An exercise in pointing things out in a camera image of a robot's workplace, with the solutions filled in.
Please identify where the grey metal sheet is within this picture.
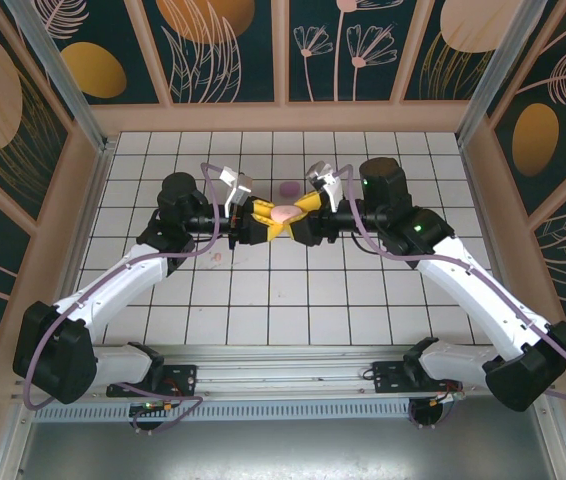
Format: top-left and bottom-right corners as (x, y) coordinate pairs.
(0, 394), (566, 480)

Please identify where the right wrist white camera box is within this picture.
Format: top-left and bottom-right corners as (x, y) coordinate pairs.
(304, 159), (342, 214)

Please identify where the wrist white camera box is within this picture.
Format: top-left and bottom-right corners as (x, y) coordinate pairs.
(304, 159), (342, 214)
(217, 164), (255, 207)

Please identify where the small circuit board with wires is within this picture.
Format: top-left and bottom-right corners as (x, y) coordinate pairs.
(130, 399), (179, 419)
(430, 389), (464, 406)

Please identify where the slotted grey cable duct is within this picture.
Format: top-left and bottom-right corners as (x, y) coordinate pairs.
(32, 398), (417, 422)

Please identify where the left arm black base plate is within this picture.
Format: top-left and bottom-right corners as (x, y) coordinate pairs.
(106, 363), (199, 399)

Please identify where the aluminium mounting rail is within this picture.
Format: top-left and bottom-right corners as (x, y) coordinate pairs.
(12, 343), (557, 401)

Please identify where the pink earbud charging case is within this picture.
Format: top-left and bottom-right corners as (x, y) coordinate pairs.
(270, 203), (302, 225)

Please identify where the aluminium side rail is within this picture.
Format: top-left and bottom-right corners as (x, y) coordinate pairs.
(457, 142), (509, 291)
(65, 142), (114, 274)

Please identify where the aluminium frame post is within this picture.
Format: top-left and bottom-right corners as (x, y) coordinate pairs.
(455, 0), (564, 146)
(3, 0), (114, 154)

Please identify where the thin black cable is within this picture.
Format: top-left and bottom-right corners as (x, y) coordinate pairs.
(350, 233), (390, 257)

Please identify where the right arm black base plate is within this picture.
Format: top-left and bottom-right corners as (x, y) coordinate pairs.
(371, 360), (464, 396)

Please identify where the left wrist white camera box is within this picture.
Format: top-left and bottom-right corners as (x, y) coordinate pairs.
(217, 164), (255, 207)

